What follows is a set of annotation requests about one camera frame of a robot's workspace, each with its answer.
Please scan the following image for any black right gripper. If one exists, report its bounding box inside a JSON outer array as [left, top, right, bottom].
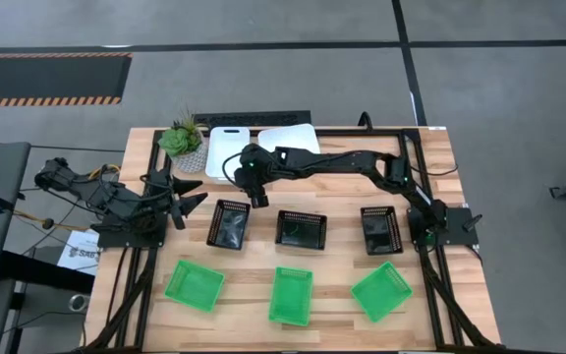
[[235, 144, 277, 209]]

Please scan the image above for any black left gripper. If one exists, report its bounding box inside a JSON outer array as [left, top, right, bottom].
[[140, 168, 209, 231]]

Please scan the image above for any green plastic slotted basket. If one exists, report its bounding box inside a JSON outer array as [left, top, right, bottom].
[[267, 265, 314, 327], [350, 261, 415, 325], [163, 259, 227, 314]]

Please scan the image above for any black plastic slotted basket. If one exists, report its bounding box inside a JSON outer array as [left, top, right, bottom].
[[360, 206, 405, 257], [274, 209, 328, 252], [205, 199, 253, 252]]

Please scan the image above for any succulent in triangle-patterned pot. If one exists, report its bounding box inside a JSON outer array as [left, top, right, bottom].
[[157, 108, 211, 174]]

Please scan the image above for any white printed paper sheet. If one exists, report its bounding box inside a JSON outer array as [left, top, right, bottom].
[[56, 228, 101, 276]]

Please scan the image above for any silver tape roll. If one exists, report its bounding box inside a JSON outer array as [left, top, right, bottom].
[[68, 293, 91, 313]]

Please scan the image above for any black hazard-striped floor mat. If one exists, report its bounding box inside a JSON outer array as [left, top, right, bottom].
[[0, 51, 134, 108]]

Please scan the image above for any white plastic bin with handle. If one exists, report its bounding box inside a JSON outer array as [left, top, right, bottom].
[[204, 126, 252, 181]]

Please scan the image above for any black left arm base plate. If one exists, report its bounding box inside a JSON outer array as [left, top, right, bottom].
[[96, 215, 169, 250]]

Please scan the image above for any black aluminium table frame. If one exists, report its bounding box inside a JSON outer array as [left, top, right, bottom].
[[85, 126, 503, 353]]

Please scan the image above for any black cable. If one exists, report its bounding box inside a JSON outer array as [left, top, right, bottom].
[[409, 163, 460, 178]]

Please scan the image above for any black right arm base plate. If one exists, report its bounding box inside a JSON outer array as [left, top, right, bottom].
[[410, 206, 481, 248]]

